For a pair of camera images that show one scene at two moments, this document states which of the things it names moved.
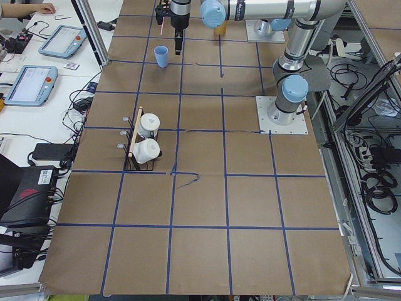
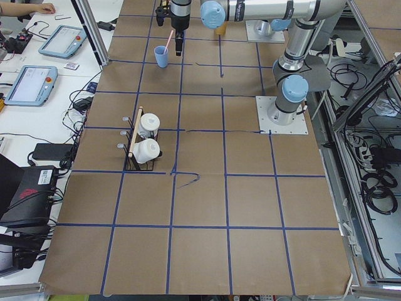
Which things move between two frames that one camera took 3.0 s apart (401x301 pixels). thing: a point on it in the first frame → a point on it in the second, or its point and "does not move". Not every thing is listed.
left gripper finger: [178, 39] does not move
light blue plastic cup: [161, 54] does not move
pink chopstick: [162, 25] → [168, 41]
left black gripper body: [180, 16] does not move
